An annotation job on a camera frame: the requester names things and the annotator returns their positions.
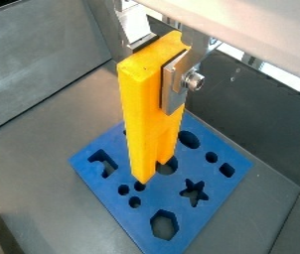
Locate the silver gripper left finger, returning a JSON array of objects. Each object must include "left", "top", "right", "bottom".
[{"left": 112, "top": 0, "right": 157, "bottom": 53}]

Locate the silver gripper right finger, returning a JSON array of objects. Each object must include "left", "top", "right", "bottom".
[{"left": 160, "top": 26, "right": 222, "bottom": 115}]

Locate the yellow double-square peg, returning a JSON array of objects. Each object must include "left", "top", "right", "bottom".
[{"left": 116, "top": 31, "right": 187, "bottom": 184}]

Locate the blue shape-sorting block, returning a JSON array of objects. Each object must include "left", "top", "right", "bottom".
[{"left": 69, "top": 113, "right": 251, "bottom": 254}]

